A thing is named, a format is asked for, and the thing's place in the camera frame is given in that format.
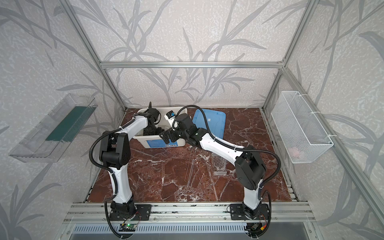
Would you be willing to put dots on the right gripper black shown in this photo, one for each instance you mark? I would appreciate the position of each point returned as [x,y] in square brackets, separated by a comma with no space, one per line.
[167,135]

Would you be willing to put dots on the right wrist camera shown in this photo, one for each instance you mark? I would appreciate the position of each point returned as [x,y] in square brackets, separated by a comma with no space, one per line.
[171,118]

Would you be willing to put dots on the blue plastic bin lid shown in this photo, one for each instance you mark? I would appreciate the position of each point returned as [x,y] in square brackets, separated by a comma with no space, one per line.
[216,121]

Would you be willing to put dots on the clear acrylic wall shelf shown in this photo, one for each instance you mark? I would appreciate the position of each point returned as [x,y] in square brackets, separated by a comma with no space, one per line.
[48,141]

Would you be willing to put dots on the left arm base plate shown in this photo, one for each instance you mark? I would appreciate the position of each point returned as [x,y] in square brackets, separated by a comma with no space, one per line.
[120,212]

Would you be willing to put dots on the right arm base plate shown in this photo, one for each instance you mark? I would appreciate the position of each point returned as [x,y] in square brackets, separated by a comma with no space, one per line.
[241,212]

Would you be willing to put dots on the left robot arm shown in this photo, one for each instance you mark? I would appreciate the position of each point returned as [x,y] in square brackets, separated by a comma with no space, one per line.
[115,153]

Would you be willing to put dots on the aluminium frame rail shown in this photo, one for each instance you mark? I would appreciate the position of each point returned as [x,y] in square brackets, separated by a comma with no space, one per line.
[157,65]

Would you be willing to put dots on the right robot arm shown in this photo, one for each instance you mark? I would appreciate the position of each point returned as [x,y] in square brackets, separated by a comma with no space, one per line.
[250,168]

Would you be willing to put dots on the clear plastic test tube rack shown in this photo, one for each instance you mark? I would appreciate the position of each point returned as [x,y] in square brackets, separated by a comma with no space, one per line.
[219,165]

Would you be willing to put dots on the white wire mesh basket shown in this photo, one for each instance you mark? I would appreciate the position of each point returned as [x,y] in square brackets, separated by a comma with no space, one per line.
[299,126]

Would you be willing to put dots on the pink object in basket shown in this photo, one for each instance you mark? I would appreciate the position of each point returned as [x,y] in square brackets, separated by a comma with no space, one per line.
[295,153]

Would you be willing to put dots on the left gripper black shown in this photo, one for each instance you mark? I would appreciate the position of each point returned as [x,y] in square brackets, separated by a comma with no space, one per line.
[150,129]

